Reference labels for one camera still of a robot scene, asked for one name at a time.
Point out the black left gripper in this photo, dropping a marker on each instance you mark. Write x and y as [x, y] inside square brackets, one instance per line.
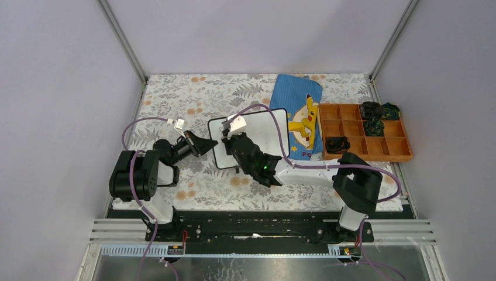
[197, 144]

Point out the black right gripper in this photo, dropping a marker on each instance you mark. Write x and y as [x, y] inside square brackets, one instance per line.
[227, 141]

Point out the white whiteboard black frame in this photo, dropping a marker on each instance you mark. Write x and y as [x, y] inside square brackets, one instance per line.
[260, 128]

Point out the black orange cloth roll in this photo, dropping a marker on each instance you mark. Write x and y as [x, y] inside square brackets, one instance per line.
[337, 144]

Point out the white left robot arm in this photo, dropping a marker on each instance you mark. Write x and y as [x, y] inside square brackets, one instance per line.
[138, 174]

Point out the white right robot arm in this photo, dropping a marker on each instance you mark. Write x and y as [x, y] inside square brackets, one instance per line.
[357, 183]

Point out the floral tablecloth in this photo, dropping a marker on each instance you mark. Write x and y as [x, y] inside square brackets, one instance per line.
[197, 98]

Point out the blue Pikachu cloth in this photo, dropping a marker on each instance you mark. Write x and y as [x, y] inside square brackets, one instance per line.
[300, 97]

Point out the orange compartment tray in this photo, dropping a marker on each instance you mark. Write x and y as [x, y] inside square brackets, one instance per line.
[345, 120]

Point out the dark patterned cloth roll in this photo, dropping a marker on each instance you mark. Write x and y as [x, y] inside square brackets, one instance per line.
[371, 110]
[374, 127]
[391, 112]

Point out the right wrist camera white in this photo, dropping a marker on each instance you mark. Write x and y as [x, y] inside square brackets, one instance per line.
[233, 125]

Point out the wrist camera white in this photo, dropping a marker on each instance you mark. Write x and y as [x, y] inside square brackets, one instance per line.
[233, 125]
[178, 125]

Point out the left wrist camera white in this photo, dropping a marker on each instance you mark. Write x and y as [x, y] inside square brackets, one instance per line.
[178, 125]

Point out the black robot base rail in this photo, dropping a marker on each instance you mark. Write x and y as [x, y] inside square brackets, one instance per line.
[251, 235]

